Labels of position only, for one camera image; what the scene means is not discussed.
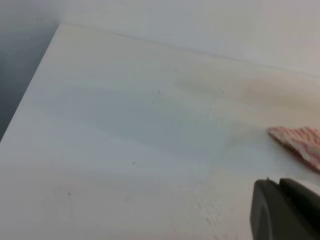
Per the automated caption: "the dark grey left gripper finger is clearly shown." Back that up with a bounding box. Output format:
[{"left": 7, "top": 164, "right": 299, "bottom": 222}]
[{"left": 251, "top": 178, "right": 320, "bottom": 240}]

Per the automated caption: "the pink white striped rag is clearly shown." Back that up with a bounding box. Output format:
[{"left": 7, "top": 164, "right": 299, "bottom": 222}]
[{"left": 267, "top": 126, "right": 320, "bottom": 173}]

